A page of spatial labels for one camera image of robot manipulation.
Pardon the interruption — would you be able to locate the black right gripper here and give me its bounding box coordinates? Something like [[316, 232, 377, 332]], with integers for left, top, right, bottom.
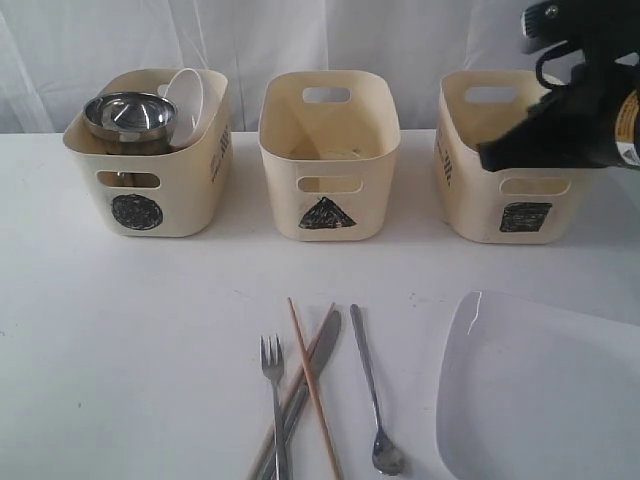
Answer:
[[477, 1, 639, 172]]

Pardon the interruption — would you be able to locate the wooden chopstick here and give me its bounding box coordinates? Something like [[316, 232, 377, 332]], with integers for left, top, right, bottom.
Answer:
[[287, 297, 342, 480], [246, 300, 336, 480]]

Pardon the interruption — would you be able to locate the white ceramic bowl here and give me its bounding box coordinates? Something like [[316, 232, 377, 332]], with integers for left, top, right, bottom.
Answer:
[[163, 68, 205, 149]]

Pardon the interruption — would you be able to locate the steel mug with handle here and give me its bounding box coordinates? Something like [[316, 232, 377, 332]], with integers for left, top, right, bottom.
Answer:
[[100, 135, 171, 156]]

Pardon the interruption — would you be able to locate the stainless steel bowl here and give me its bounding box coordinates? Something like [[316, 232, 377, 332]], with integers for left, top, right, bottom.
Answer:
[[82, 91, 178, 143]]

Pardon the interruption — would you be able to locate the small steel cup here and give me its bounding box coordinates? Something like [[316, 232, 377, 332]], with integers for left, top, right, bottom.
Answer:
[[115, 172, 134, 183]]

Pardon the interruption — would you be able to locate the cream bin with square mark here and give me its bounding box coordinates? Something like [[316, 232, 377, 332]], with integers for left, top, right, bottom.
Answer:
[[434, 70, 598, 244]]

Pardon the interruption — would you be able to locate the cream bin with triangle mark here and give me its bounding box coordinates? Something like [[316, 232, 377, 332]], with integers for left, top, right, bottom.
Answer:
[[259, 70, 401, 241]]

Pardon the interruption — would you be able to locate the white square plate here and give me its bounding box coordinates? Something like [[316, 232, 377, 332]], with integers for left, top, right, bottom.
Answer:
[[436, 291, 639, 479]]

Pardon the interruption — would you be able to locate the steel fork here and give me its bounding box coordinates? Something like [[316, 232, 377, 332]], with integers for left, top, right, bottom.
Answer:
[[260, 335, 289, 480]]

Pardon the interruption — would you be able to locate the long steel spoon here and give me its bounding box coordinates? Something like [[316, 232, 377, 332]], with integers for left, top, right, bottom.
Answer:
[[349, 304, 406, 476]]

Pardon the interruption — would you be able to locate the cream bin with circle mark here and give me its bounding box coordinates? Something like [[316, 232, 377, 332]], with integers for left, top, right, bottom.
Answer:
[[63, 69, 234, 237]]

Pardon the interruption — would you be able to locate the steel table knife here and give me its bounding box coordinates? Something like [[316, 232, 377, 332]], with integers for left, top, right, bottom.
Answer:
[[257, 309, 342, 480]]

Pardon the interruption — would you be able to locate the white curtain backdrop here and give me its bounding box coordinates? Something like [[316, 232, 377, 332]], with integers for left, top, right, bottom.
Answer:
[[1, 0, 535, 133]]

